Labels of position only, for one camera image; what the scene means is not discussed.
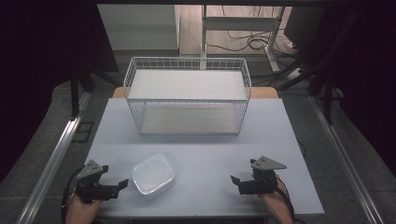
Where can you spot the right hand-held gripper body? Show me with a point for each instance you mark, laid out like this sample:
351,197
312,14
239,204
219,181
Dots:
265,178

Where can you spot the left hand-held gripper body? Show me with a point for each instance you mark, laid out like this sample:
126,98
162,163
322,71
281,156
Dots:
90,182

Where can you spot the white plastic lidded container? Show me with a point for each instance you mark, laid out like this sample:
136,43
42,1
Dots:
152,175

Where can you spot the person's left hand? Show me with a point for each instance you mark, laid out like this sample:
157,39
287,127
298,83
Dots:
81,211

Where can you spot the wooden table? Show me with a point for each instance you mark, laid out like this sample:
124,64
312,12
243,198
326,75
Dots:
264,92

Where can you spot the black stand leg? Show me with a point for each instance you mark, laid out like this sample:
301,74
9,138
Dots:
328,102
74,96

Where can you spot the dark curtain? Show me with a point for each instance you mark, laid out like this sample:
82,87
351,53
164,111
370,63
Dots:
364,77
40,62

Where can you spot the white cabinet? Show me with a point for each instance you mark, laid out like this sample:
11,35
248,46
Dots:
140,26

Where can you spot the aluminium rail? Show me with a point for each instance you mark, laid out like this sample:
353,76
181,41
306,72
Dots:
53,165
344,158

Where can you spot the white metal desk frame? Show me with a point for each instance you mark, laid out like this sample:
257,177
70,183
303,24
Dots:
239,23

